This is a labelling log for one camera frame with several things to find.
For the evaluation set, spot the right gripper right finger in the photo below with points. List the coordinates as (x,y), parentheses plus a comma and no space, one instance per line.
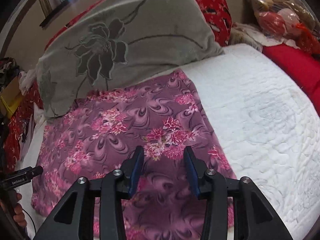
(254,216)

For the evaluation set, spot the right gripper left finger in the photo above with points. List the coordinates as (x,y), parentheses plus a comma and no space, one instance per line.
(73,216)

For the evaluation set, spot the purple floral fleece garment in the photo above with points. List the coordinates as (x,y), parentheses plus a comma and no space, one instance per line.
(163,115)

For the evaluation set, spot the person's left hand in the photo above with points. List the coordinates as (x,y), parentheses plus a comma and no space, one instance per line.
(19,216)

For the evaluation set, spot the white quilted mattress cover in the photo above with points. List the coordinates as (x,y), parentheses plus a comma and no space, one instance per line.
(266,126)

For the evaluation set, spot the red blanket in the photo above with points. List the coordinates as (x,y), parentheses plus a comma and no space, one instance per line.
(301,67)

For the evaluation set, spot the grey floral embroidered pillow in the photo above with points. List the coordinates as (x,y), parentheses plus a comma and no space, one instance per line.
(119,43)

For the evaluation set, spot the clear plastic bag of toys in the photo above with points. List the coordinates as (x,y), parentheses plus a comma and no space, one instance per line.
(291,19)

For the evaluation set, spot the red patterned pillow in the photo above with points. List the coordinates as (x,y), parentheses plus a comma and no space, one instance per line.
(218,17)

